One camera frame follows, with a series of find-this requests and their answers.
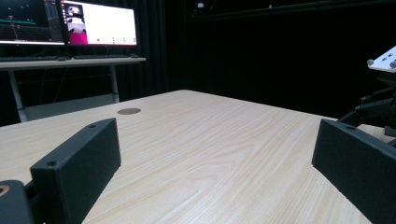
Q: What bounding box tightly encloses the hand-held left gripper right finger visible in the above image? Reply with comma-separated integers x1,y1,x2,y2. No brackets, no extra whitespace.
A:
311,119,396,224

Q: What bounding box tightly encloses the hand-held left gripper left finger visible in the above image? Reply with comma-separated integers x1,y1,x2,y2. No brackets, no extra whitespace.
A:
30,118,122,224

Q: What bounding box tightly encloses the white metal stand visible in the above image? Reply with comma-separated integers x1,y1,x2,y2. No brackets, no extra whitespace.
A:
0,57,147,123

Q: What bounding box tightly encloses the black keyboard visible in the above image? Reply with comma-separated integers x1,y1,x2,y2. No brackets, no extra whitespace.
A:
72,54,131,61
0,55,61,63

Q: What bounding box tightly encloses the dark curtain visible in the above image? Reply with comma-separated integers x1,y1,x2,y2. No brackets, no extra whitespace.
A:
136,0,188,96

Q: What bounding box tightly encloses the white-screen computer monitor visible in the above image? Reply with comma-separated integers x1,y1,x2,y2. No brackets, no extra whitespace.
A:
59,0,138,48

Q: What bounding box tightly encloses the dark-screen computer monitor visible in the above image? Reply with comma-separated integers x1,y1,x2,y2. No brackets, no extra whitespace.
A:
0,0,65,47

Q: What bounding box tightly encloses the round table cable hole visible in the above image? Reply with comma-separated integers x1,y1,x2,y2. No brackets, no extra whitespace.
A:
117,107,142,116

